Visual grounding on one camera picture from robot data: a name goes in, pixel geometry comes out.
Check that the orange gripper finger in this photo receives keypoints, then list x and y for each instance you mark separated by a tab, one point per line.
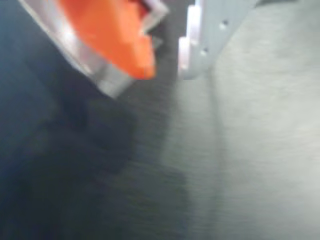
112	35

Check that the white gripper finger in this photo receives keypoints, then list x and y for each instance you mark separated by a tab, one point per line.
210	30

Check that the dark grey felt mat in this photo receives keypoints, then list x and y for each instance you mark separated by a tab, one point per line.
250	150

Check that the white paper box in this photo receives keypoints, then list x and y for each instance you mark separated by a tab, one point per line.
105	82

